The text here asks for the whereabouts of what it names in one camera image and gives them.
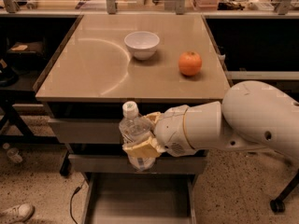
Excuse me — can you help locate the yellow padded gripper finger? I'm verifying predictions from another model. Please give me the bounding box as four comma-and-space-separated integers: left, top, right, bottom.
145, 112, 162, 125
122, 136, 163, 158

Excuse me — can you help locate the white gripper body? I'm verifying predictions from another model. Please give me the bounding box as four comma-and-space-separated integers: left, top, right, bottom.
154, 105, 196, 157

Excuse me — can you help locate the clear plastic water bottle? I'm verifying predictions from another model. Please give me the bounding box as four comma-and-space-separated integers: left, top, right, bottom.
119, 101, 155, 171

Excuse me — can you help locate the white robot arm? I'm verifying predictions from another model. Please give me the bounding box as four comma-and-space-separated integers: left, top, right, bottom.
122, 81, 299, 160

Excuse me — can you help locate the grey drawer cabinet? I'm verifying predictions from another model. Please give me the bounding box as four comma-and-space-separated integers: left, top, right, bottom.
32, 13, 234, 224

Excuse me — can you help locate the open bottom grey drawer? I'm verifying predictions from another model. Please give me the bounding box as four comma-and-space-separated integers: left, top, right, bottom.
82, 174, 196, 224

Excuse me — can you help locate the middle grey drawer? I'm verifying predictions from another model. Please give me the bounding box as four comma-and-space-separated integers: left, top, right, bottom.
68, 154, 206, 175

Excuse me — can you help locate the top grey drawer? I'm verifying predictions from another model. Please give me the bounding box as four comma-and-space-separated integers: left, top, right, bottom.
49, 119, 122, 144

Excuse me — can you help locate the small bottle on floor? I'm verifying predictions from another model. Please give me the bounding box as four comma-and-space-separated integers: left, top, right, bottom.
3, 143, 23, 164

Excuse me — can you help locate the orange fruit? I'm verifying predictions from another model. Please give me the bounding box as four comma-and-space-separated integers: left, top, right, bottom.
178, 51, 202, 77

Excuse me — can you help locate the white ceramic bowl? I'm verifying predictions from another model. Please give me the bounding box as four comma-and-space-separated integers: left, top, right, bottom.
124, 31, 160, 61

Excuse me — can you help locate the black office chair base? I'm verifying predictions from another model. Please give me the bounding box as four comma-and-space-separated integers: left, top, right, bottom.
269, 170, 299, 214

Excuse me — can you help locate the white sneaker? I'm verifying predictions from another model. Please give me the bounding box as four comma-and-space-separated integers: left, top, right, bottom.
0, 203, 35, 224

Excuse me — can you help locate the black cable on floor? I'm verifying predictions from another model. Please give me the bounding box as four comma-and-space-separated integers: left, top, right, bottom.
68, 180, 86, 224

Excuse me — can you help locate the black side table frame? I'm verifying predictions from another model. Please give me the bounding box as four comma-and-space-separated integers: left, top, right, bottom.
0, 37, 71, 177

